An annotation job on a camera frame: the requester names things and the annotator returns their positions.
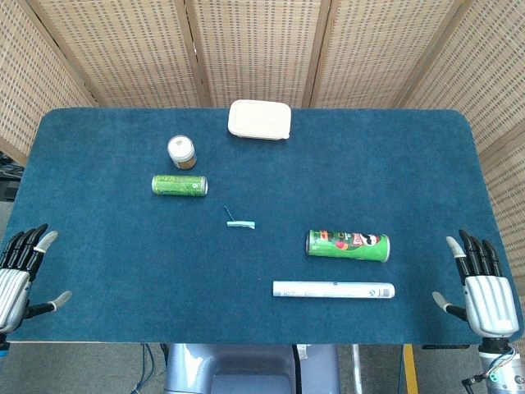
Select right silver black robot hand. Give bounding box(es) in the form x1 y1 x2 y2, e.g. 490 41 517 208
431 229 520 338

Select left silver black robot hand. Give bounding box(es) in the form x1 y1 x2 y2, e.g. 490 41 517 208
0 223 73 334

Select dark background equipment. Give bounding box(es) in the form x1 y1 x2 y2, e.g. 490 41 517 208
0 151 24 202

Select yellow floor tape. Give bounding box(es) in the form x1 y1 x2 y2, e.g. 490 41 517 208
403 344 419 394

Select blue felt table mat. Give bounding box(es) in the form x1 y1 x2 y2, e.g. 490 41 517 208
0 107 524 345

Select white table leg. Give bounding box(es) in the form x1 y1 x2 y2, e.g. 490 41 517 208
351 344 364 394

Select green Pringles can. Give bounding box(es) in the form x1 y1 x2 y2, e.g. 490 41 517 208
304 229 391 263

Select white printed tube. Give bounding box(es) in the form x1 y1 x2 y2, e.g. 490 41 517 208
272 280 396 300

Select green drink can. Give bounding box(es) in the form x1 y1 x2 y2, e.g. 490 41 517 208
151 174 209 197

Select white-lidded spice jar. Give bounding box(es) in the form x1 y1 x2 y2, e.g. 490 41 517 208
167 135 198 170

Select blue-grey robot torso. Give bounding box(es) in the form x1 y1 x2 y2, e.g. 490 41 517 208
163 343 341 394

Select cream lidded lunch box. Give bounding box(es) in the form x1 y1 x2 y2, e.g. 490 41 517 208
227 98 293 142

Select bamboo folding screen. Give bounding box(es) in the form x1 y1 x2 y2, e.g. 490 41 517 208
0 0 525 296

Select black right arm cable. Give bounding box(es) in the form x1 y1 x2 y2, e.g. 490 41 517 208
461 372 493 390

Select blue floor cables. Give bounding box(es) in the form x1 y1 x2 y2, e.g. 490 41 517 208
134 343 166 394

